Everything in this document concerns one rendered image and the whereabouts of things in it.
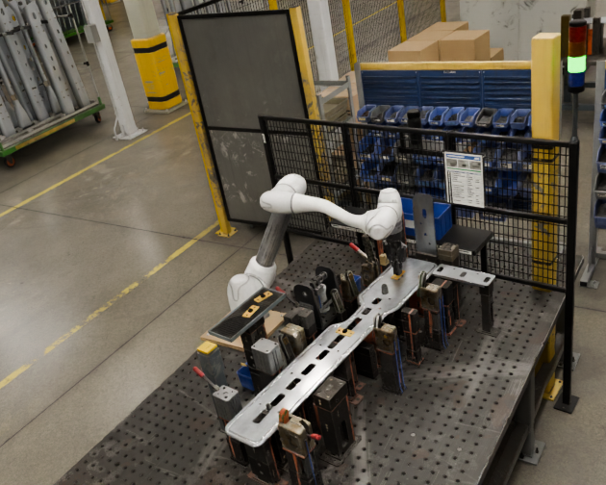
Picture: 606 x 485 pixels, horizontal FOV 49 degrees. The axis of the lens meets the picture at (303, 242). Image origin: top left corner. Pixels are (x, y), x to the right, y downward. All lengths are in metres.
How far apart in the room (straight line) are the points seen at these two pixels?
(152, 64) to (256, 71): 5.27
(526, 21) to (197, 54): 5.04
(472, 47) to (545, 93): 4.15
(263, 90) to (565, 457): 3.31
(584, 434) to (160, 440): 2.18
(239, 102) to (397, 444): 3.40
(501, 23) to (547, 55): 6.36
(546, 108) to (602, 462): 1.77
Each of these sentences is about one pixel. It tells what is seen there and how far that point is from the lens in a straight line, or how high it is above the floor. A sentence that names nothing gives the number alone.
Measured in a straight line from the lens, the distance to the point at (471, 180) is 3.49.
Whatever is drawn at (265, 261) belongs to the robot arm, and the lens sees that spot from 3.61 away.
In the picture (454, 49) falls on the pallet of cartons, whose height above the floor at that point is 0.95.
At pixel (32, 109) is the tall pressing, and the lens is 10.81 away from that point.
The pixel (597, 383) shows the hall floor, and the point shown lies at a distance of 4.22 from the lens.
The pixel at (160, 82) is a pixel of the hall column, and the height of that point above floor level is 0.46.
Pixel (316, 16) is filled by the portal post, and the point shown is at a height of 1.50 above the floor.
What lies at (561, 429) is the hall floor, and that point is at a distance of 3.93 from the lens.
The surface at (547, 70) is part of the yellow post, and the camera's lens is 3.18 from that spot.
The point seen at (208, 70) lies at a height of 1.54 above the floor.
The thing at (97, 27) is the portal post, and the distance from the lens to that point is 9.51.
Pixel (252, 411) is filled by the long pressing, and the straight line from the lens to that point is 2.69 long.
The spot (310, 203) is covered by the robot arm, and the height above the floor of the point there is 1.42.
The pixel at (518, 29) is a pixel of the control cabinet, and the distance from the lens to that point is 9.46.
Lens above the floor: 2.77
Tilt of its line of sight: 28 degrees down
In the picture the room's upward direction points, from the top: 11 degrees counter-clockwise
